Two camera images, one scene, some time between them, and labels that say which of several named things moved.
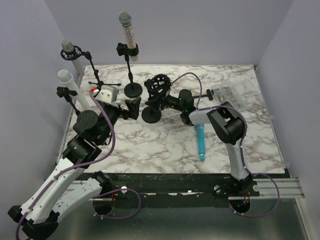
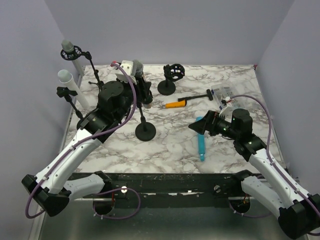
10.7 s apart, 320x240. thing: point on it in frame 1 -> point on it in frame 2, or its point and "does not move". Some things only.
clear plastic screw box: x=225 y=92 does not move
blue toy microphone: x=200 y=128 does not move
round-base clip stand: x=133 y=90 -> x=145 y=131
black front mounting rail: x=183 y=186 does not move
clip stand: x=66 y=93 does not move
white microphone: x=66 y=77 does not move
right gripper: x=155 y=102 -> x=209 y=123
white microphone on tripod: x=68 y=47 does not move
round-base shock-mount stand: x=156 y=85 -> x=173 y=73
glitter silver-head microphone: x=125 y=19 -> x=138 y=69
